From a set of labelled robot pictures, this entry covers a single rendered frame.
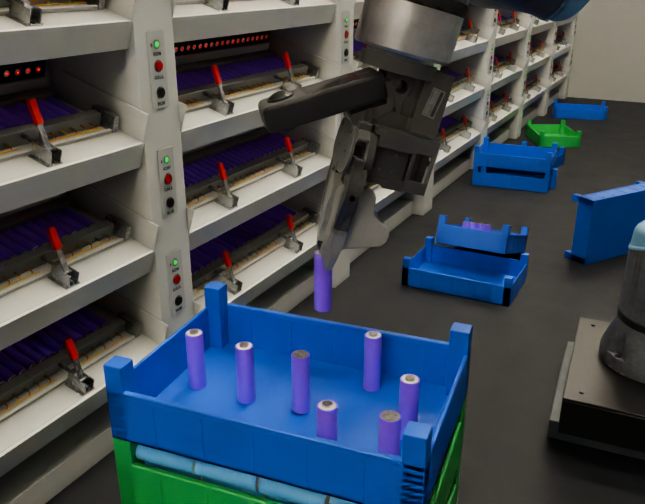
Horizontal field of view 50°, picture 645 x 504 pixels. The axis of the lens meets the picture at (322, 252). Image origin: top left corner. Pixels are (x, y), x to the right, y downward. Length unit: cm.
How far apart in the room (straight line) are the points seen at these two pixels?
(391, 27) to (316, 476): 38
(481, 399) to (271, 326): 77
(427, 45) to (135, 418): 42
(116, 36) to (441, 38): 64
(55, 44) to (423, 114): 59
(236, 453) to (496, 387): 97
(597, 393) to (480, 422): 24
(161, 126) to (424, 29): 69
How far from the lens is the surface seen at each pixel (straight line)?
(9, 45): 102
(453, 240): 200
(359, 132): 63
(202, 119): 134
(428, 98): 66
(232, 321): 82
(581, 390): 131
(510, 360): 164
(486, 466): 132
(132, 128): 120
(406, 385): 64
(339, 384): 75
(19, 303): 110
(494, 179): 292
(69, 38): 109
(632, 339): 137
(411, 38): 62
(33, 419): 118
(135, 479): 73
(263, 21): 148
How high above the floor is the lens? 81
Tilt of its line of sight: 22 degrees down
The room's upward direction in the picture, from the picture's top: straight up
